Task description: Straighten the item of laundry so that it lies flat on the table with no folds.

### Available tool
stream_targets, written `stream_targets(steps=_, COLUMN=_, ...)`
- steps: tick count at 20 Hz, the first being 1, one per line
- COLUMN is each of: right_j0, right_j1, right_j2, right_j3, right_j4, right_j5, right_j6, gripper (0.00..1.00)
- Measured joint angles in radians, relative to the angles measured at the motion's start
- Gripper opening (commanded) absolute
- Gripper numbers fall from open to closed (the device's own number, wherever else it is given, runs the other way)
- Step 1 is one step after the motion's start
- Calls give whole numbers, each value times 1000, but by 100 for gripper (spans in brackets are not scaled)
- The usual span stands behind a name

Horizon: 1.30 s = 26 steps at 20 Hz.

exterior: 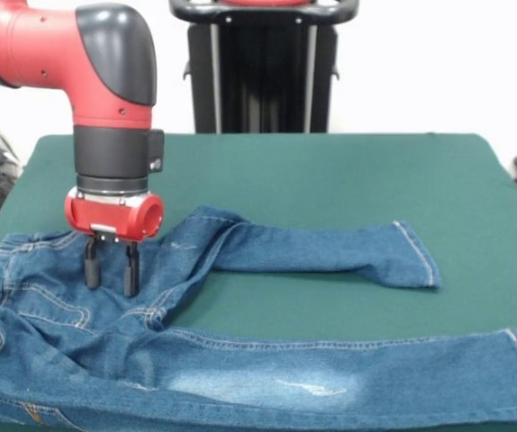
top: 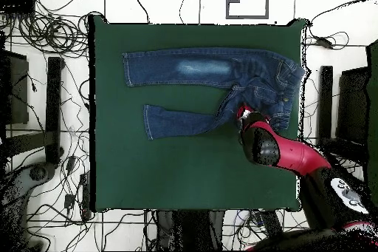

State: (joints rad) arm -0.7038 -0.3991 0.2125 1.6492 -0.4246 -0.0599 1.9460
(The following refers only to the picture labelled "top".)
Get blue denim jeans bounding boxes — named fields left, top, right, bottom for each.
left=122, top=46, right=306, bottom=141

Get flat black box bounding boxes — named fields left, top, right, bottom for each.
left=0, top=0, right=36, bottom=16

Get black stand foot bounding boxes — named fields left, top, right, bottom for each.
left=4, top=56, right=65, bottom=166
left=315, top=65, right=370, bottom=164

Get dark green table cloth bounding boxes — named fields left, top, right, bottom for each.
left=88, top=15, right=308, bottom=213

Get dark box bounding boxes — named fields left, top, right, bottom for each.
left=0, top=50, right=30, bottom=126
left=335, top=67, right=370, bottom=146

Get black rectangular box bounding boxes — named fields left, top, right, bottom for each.
left=258, top=209, right=284, bottom=234

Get green cloth sheet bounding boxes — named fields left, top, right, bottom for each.
left=365, top=38, right=378, bottom=205

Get black power strip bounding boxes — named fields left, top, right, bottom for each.
left=78, top=171, right=92, bottom=221

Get grey office chair base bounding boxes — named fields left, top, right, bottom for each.
left=0, top=161, right=58, bottom=252

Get grey square frame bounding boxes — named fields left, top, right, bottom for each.
left=225, top=0, right=270, bottom=20

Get coil of black cables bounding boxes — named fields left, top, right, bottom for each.
left=17, top=11, right=90, bottom=58

